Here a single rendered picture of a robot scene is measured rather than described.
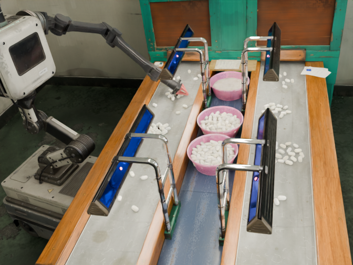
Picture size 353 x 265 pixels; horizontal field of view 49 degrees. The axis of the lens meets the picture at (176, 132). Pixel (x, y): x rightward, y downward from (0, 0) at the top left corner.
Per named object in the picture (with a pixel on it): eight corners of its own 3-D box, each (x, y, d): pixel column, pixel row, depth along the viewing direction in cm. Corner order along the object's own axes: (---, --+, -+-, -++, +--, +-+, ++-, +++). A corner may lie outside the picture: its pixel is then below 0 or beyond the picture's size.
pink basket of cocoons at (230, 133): (203, 149, 217) (201, 135, 211) (194, 122, 239) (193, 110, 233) (249, 141, 218) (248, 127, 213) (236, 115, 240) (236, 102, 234)
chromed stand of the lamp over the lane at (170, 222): (131, 235, 174) (109, 160, 148) (143, 202, 189) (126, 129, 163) (171, 240, 169) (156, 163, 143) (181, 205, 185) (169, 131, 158)
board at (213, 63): (208, 70, 272) (208, 69, 271) (211, 61, 283) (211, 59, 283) (255, 71, 264) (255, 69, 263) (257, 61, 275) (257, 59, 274)
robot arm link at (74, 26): (102, 32, 259) (108, 20, 254) (114, 45, 255) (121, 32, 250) (46, 27, 223) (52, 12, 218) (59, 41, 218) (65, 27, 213)
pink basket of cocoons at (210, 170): (184, 177, 200) (182, 164, 194) (194, 145, 220) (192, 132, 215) (235, 182, 193) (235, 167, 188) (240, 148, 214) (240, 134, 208)
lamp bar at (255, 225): (246, 232, 123) (246, 217, 119) (258, 120, 171) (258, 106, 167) (271, 235, 121) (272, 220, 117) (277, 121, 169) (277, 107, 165)
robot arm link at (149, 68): (103, 41, 251) (111, 27, 246) (108, 40, 256) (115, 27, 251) (152, 83, 246) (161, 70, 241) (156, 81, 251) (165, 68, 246)
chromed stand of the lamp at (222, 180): (218, 245, 164) (213, 167, 138) (225, 210, 179) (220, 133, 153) (264, 251, 159) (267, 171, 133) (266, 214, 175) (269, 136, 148)
